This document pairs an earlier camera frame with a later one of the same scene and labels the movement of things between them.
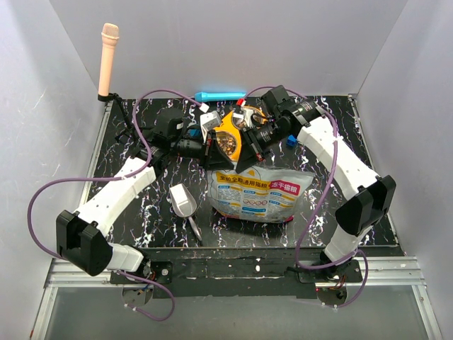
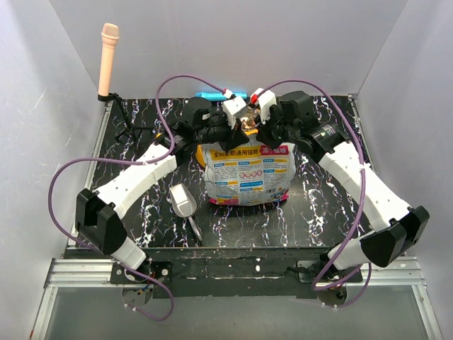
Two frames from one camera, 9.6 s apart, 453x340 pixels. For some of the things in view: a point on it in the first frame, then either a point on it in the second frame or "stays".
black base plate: [252, 273] stays
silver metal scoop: [185, 205] stays
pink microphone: [110, 35] stays
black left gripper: [214, 159] -> [236, 137]
